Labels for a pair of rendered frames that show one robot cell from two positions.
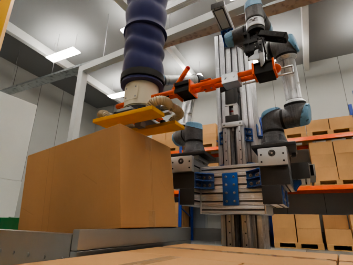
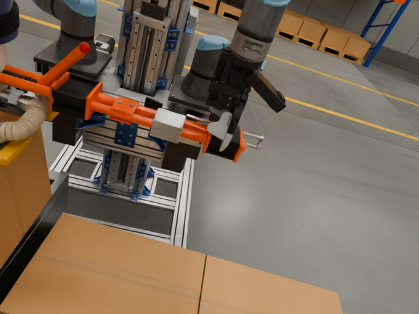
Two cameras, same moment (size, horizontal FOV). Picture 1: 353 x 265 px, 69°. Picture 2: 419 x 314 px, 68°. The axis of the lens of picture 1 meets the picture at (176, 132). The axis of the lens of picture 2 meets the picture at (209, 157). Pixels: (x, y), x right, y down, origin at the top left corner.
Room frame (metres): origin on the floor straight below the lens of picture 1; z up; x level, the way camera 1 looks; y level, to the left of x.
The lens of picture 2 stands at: (0.39, 0.06, 1.59)
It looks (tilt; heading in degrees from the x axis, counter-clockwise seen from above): 35 degrees down; 322
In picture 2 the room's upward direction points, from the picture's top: 22 degrees clockwise
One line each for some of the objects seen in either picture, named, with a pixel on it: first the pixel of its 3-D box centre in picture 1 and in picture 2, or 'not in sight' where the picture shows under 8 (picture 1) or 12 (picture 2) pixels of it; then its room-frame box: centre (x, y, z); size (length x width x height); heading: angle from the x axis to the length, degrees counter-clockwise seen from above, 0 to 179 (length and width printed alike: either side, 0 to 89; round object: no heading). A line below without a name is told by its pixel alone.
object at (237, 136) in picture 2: (265, 70); (222, 141); (0.87, -0.34, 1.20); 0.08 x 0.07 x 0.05; 60
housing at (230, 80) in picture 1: (231, 80); (168, 125); (0.95, -0.23, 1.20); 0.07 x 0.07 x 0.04; 60
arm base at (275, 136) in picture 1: (273, 140); (201, 81); (1.41, -0.56, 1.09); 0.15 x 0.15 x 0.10
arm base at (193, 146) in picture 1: (194, 148); (77, 43); (1.63, -0.12, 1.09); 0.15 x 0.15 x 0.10
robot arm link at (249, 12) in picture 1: (253, 12); (265, 4); (0.90, -0.33, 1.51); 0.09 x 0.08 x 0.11; 142
